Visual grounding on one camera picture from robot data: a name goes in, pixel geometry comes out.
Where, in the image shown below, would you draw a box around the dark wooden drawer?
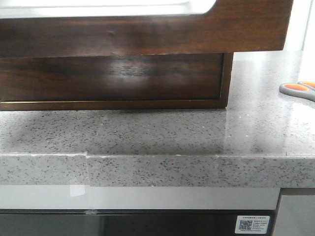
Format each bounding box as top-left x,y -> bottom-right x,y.
0,54 -> 223,101
0,0 -> 293,58

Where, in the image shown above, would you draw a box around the grey orange scissors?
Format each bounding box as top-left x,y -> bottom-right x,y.
279,81 -> 315,101

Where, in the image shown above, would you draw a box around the white curtain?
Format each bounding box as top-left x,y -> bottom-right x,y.
283,0 -> 315,51

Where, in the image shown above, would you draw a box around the white QR code sticker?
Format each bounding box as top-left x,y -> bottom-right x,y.
234,215 -> 271,234

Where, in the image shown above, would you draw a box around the grey cabinet door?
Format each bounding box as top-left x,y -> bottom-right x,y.
272,188 -> 315,236

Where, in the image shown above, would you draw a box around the black built-in appliance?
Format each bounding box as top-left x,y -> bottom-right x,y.
0,209 -> 275,236

